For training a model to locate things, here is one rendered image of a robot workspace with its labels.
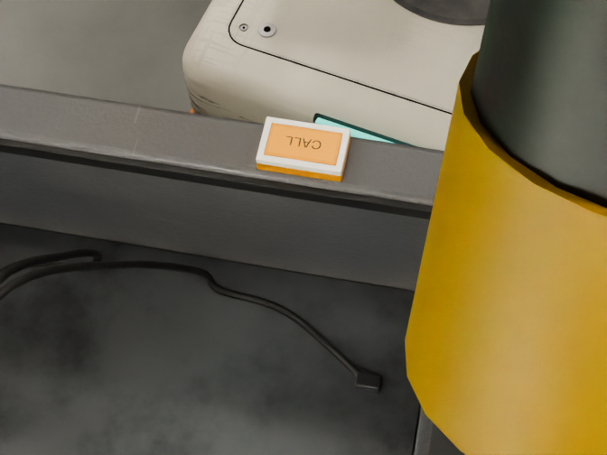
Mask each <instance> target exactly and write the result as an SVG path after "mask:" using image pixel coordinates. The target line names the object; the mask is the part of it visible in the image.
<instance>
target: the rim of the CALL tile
mask: <svg viewBox="0 0 607 455"><path fill-rule="evenodd" d="M272 123H276V124H281V125H293V126H299V127H305V128H312V129H317V130H323V131H330V132H335V133H342V139H341V147H340V150H339V155H338V159H337V163H336V166H334V165H328V164H322V163H316V162H305V161H299V160H293V159H287V158H281V157H275V156H269V155H264V152H265V149H266V142H267V138H268V135H269V132H270V128H271V125H272ZM349 140H350V129H348V128H341V127H335V126H328V125H317V124H311V123H305V122H299V121H293V120H287V119H281V118H274V117H269V116H268V117H267V118H266V122H265V126H264V130H263V134H262V137H261V140H260V144H259V147H258V151H257V158H256V161H257V163H261V164H267V165H273V166H279V167H285V168H290V169H296V170H302V171H308V172H319V173H325V174H331V175H337V176H341V174H342V170H343V165H344V161H345V157H346V152H347V148H348V144H349Z"/></svg>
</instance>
